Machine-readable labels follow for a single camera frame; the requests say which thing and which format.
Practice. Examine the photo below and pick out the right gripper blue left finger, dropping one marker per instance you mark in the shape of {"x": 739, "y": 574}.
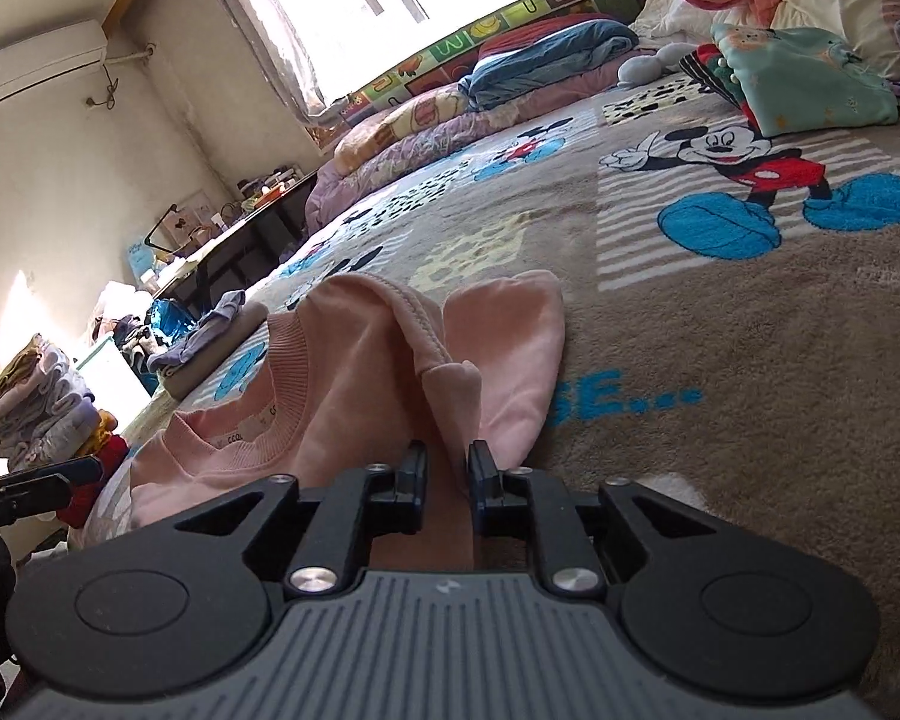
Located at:
{"x": 396, "y": 493}

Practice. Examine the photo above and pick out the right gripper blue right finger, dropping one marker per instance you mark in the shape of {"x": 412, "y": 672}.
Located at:
{"x": 499, "y": 500}

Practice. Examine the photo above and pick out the pink sweatshirt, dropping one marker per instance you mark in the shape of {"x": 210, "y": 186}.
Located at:
{"x": 357, "y": 370}

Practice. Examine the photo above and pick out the stacked folded clothes pile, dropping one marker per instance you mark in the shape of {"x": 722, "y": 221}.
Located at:
{"x": 48, "y": 416}

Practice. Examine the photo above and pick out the folded beige and purple clothes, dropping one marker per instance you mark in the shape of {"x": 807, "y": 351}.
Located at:
{"x": 192, "y": 359}

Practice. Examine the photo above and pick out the dark side desk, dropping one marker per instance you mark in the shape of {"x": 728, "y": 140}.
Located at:
{"x": 242, "y": 255}

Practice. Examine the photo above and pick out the purple floral quilt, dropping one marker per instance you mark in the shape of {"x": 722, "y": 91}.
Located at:
{"x": 333, "y": 194}

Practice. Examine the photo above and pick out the yellow patterned pillow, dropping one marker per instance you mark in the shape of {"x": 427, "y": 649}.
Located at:
{"x": 377, "y": 133}

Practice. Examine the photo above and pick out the white air conditioner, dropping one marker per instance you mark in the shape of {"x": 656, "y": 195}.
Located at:
{"x": 54, "y": 54}

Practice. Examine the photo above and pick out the grey plush toy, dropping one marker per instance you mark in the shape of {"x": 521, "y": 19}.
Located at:
{"x": 643, "y": 69}

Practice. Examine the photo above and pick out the blue folded quilt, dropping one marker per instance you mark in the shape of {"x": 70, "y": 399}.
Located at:
{"x": 541, "y": 54}

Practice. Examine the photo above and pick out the teal folded garment stack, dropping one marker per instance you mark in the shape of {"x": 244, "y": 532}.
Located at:
{"x": 792, "y": 80}

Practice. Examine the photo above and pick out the colourful alphabet headboard mat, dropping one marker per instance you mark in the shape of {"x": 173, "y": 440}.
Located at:
{"x": 452, "y": 56}

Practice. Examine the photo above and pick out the window curtain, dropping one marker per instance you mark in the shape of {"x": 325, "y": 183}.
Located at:
{"x": 288, "y": 68}

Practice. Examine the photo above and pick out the cream white duvet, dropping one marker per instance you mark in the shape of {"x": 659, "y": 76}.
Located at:
{"x": 867, "y": 25}

